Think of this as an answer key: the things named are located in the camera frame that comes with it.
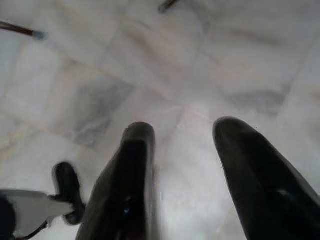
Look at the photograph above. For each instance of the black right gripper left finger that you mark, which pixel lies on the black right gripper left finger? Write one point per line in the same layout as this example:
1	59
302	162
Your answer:
125	187

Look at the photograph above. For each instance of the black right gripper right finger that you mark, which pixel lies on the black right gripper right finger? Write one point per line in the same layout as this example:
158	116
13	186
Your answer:
262	187

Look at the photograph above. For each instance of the grey robot leg black foot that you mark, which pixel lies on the grey robot leg black foot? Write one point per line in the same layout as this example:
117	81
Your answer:
32	207

